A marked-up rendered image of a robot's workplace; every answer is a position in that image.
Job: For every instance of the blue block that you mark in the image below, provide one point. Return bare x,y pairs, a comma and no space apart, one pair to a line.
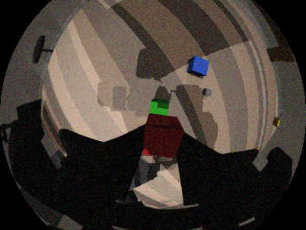
198,66

